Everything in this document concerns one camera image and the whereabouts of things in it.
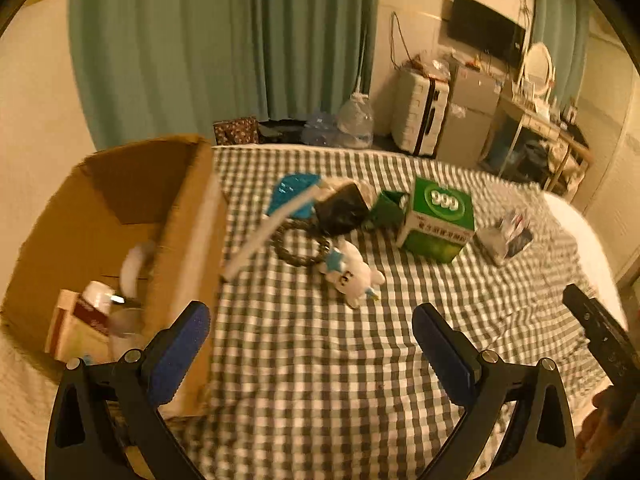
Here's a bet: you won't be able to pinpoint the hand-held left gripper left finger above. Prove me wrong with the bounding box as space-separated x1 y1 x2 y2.
46 301 211 480

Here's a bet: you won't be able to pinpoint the narrow green curtain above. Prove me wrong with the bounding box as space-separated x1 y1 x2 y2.
532 0 591 106

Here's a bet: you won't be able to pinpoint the black wall cable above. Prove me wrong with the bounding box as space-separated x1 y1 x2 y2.
390 10 416 68

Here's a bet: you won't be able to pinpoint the wooden chair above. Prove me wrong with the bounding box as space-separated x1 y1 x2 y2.
545 135 593 193

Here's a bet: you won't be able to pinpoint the grey mini fridge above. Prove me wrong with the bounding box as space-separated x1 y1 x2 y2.
436 64 502 166

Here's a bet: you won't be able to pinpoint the blue water bottle pack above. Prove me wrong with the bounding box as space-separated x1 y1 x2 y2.
301 111 346 147

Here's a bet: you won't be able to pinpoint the brown cardboard box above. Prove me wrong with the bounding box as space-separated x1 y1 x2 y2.
0 134 231 476

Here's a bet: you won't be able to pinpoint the plastic-wrapped navy pouch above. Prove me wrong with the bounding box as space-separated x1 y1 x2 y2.
475 207 533 267

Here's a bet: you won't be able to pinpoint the wooden desk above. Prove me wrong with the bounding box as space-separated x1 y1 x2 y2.
480 92 591 186

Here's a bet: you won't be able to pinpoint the black pouch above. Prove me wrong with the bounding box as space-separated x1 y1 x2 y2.
315 182 369 236

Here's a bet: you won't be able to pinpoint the brown patterned bag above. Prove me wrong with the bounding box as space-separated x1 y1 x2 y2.
213 116 259 147

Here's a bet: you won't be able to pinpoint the black wall television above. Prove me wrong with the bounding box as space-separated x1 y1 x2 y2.
446 0 527 68

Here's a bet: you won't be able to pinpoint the checkered cloth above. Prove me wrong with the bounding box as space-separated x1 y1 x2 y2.
165 144 621 480

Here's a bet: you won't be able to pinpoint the white louvered wardrobe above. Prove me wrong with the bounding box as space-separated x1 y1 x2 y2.
575 25 640 281

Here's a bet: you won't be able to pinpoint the small dark green carton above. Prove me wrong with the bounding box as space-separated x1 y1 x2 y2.
369 189 408 232

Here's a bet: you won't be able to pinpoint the black items on floor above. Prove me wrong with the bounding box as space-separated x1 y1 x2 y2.
257 120 306 143

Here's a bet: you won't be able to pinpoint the white stick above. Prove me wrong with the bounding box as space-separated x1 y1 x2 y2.
220 185 323 282

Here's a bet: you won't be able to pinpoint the green medicine box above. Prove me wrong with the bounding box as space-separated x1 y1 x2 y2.
396 176 475 265

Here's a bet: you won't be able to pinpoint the small beige carton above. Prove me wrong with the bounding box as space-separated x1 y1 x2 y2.
44 289 112 363

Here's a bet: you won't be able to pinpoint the braided cord ring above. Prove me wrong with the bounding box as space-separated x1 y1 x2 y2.
274 222 333 267

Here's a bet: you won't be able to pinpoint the clear plastic bag clutter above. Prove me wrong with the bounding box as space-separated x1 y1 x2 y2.
410 52 451 81

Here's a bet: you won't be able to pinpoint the white plush toy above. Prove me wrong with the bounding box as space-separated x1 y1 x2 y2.
320 240 386 308

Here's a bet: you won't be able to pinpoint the wide green curtain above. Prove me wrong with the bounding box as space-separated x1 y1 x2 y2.
67 0 381 150

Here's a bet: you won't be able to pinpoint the person's right hand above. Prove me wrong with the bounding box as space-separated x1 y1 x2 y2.
575 385 628 461

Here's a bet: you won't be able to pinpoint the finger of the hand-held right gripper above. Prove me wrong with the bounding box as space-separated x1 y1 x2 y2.
562 284 632 388

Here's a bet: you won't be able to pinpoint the white oval mirror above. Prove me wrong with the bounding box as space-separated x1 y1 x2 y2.
520 42 557 92

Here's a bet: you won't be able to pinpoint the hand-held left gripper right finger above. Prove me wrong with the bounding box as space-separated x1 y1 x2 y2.
412 302 578 480

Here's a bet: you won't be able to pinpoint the clear plastic cup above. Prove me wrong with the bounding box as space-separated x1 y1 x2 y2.
109 307 148 361

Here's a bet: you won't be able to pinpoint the white suitcase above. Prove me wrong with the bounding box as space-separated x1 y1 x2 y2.
391 67 453 157

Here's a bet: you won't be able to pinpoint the clear water jug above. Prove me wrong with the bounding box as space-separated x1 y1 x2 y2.
337 92 375 148

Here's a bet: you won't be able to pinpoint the teal plastic item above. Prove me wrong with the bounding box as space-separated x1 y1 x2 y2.
266 174 321 216

